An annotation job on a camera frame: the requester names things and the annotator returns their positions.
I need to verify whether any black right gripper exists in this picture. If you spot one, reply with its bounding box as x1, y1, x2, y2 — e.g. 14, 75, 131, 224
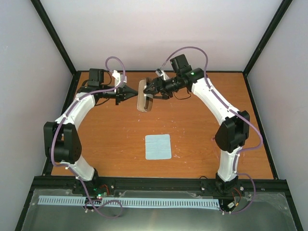
143, 75, 181, 100

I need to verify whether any plaid glasses case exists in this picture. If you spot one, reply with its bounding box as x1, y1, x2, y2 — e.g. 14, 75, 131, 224
137, 77, 153, 112

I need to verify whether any light blue cleaning cloth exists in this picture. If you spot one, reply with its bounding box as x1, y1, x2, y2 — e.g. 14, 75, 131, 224
145, 134, 172, 160

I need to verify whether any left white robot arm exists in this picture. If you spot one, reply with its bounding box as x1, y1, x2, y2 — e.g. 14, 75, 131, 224
43, 68, 138, 194

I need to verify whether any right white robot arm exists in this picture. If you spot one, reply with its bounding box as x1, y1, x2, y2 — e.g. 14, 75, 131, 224
137, 54, 250, 194

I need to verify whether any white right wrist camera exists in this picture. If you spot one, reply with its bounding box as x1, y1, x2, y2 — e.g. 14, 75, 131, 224
155, 69, 169, 81

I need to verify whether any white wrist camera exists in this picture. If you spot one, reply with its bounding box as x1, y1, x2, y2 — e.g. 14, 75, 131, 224
155, 69, 169, 81
112, 70, 127, 91

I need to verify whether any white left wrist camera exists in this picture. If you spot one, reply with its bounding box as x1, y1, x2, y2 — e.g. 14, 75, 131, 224
112, 70, 127, 91

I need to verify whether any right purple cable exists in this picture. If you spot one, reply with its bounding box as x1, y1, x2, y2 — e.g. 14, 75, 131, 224
161, 46, 263, 215

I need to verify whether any purple cable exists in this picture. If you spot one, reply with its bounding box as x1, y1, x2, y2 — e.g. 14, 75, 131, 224
49, 56, 127, 219
161, 46, 263, 215

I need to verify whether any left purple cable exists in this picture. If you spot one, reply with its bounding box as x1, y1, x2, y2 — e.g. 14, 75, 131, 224
49, 56, 127, 219

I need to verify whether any light blue cable duct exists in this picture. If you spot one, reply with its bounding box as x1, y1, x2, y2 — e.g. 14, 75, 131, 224
37, 195, 219, 210

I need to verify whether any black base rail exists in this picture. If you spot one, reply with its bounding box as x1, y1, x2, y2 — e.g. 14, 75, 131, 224
32, 176, 288, 200

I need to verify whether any black aluminium frame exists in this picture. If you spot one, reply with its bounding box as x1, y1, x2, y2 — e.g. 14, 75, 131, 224
14, 0, 304, 231

